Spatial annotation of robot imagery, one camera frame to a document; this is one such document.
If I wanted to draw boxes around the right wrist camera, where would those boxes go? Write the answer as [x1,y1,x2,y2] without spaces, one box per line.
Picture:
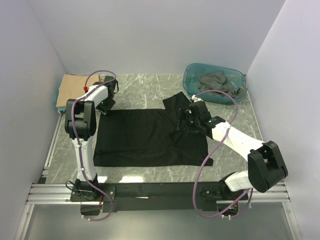
[190,95,203,103]

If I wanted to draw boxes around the tan folded t shirt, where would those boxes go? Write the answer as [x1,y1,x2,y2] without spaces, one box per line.
[55,74,88,108]

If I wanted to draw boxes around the teal transparent plastic bin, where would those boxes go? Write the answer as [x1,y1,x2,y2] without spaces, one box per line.
[182,63,247,105]

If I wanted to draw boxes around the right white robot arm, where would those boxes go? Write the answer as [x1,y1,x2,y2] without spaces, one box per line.
[176,101,288,200]

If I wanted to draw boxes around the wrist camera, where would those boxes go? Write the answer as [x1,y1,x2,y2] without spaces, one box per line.
[83,84,98,93]
[190,95,203,103]

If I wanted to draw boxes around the grey crumpled t shirt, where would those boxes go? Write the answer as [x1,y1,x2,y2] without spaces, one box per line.
[197,71,248,99]

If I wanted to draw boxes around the black t shirt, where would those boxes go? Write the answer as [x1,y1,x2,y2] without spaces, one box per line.
[93,92,208,167]

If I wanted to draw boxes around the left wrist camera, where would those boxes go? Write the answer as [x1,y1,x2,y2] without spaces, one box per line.
[83,84,98,93]

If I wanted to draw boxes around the black base crossbar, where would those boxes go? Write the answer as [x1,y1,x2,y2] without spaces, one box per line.
[70,181,244,213]

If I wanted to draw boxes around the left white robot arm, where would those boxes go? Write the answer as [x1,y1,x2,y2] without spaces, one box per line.
[64,76,119,201]

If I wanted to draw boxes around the teal folded t shirt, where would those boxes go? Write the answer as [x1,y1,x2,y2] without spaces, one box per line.
[54,85,66,113]

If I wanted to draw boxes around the aluminium frame rail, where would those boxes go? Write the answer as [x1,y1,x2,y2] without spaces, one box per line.
[17,114,302,240]

